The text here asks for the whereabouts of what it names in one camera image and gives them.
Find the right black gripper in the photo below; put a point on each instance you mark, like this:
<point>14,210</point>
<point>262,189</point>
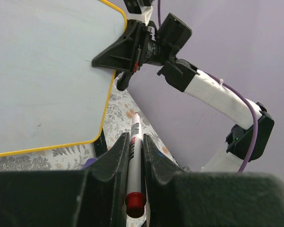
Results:
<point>120,56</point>

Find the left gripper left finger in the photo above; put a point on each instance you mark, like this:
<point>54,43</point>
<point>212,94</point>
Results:
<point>91,197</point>

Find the floral patterned table mat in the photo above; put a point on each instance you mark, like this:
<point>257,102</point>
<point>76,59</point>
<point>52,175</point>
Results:
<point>118,120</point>

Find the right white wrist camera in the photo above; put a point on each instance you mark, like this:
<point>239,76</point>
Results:
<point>140,10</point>

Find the yellow framed whiteboard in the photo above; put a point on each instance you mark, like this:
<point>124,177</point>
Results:
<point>50,95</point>

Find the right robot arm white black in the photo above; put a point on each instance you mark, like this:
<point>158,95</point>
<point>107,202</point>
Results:
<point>253,125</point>

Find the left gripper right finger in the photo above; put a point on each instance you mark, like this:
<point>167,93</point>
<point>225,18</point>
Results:
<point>191,199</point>

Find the red capped whiteboard marker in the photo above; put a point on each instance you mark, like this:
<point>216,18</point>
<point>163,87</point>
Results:
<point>135,199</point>

